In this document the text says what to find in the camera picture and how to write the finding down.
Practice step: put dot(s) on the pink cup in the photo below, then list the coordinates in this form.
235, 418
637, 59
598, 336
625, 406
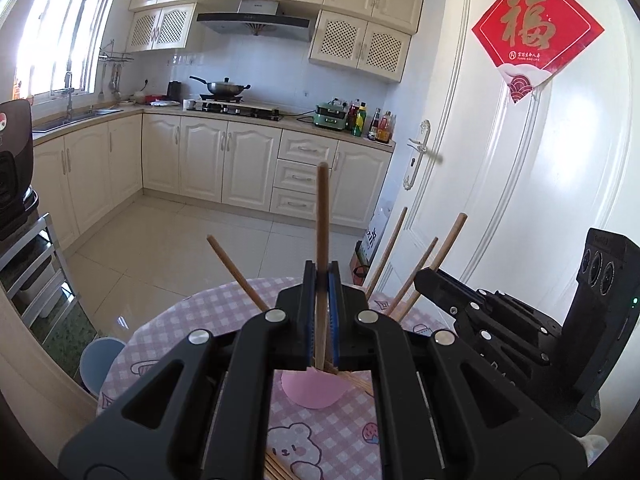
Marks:
312, 390

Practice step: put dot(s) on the pink checked tablecloth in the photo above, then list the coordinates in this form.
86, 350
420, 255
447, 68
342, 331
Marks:
320, 435

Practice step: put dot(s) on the hanging metal ladle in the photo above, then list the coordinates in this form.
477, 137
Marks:
116, 82

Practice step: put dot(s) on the steel sink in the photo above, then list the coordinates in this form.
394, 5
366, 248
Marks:
85, 117

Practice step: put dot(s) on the hanging metal spatula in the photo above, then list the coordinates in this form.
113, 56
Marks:
101, 87

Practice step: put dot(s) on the cream cabinet drawer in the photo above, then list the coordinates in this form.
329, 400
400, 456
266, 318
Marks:
307, 147
299, 204
302, 176

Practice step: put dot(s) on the dark sauce bottle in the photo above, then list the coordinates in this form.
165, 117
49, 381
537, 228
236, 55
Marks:
374, 127

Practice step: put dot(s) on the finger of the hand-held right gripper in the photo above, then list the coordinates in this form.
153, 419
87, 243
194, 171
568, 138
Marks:
500, 345
440, 287

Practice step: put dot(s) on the gas stove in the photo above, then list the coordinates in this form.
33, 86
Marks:
240, 109

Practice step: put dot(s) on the metal wok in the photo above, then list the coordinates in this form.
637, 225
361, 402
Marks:
225, 89

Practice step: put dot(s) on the cream lattice door cabinet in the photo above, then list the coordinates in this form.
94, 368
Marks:
360, 45
160, 27

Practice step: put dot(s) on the cream base cabinets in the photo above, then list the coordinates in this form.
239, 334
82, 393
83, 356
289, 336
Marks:
200, 160

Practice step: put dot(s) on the cardboard box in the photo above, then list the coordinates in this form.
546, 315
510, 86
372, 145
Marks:
377, 240

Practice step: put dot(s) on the red diamond door poster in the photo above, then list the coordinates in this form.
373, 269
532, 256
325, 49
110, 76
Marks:
530, 30

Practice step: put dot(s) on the red sauce bottle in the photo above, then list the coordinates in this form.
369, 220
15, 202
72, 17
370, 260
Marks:
352, 115

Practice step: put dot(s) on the kitchen window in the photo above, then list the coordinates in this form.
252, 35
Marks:
60, 25

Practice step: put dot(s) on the white plate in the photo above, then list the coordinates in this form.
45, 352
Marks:
165, 103

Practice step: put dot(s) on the metal shelf rack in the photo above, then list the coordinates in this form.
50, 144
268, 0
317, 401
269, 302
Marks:
45, 280

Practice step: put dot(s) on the dark brown rice cooker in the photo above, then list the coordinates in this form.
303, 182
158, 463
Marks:
15, 170

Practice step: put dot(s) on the orange red bottle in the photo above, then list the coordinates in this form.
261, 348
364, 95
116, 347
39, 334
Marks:
385, 127

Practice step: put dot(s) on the red container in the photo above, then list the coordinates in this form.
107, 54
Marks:
155, 99

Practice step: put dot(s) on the single wooden chopstick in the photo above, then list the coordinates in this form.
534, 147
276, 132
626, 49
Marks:
322, 220
450, 240
419, 266
235, 270
390, 250

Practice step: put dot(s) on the black kettle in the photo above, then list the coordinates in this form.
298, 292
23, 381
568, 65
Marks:
174, 91

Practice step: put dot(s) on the range hood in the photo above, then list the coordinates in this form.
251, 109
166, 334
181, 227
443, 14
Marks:
250, 20

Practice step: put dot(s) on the green countertop cooker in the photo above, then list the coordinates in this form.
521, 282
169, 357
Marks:
330, 119

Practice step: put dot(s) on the metal faucet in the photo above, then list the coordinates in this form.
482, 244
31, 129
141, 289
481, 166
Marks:
69, 95

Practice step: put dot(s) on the white door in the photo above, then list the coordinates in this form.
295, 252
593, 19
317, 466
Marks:
525, 160

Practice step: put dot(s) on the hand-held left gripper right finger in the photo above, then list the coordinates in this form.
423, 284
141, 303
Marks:
334, 320

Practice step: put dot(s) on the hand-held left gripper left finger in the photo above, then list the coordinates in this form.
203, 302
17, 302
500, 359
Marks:
311, 320

